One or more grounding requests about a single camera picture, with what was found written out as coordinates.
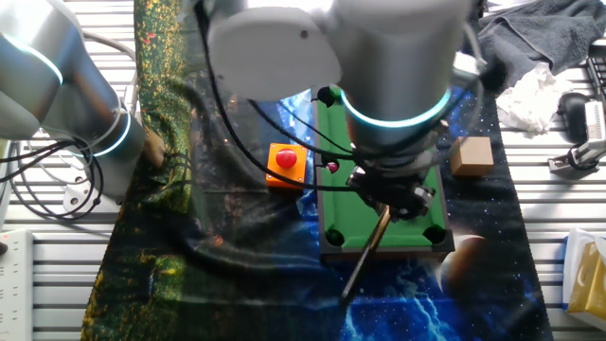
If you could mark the galaxy and forest printed cloth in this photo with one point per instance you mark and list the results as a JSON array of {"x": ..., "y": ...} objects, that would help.
[{"x": 213, "y": 260}]

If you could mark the black computer mouse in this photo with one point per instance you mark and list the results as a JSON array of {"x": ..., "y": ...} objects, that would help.
[{"x": 574, "y": 116}]

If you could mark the silver camera on metal bracket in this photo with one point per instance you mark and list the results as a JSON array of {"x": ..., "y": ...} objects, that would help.
[{"x": 594, "y": 123}]

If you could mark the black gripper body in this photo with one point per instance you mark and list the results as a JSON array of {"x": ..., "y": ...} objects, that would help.
[{"x": 395, "y": 187}]

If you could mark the mini green pool table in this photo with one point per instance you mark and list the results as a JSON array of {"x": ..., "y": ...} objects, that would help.
[{"x": 350, "y": 218}]

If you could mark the maroon pool ball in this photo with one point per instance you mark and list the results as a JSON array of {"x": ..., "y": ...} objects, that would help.
[{"x": 333, "y": 166}]

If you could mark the gold tissue pack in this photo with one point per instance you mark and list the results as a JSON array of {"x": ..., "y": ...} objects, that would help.
[{"x": 589, "y": 279}]

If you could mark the orange box red button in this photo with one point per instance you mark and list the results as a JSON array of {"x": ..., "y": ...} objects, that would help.
[{"x": 286, "y": 158}]

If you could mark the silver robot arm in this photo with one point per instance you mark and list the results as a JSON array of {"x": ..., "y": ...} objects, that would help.
[{"x": 393, "y": 57}]

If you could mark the wooden cube block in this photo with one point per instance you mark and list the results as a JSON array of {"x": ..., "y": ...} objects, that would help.
[{"x": 471, "y": 156}]

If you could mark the white power strip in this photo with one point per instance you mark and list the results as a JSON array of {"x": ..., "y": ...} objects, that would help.
[{"x": 16, "y": 289}]

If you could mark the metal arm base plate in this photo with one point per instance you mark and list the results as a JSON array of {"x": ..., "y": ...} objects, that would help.
[{"x": 80, "y": 194}]

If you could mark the dark grey towel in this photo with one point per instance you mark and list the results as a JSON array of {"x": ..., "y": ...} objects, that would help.
[{"x": 554, "y": 33}]

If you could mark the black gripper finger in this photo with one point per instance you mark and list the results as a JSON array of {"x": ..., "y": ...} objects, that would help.
[
  {"x": 419, "y": 201},
  {"x": 362, "y": 182}
]

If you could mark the black keyboard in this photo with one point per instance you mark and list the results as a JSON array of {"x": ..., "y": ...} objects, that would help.
[{"x": 599, "y": 73}]

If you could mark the crumpled white tissue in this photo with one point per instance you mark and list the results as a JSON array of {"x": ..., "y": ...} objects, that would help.
[{"x": 532, "y": 102}]

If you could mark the wooden pool cue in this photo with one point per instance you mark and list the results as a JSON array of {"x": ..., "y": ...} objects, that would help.
[{"x": 364, "y": 263}]

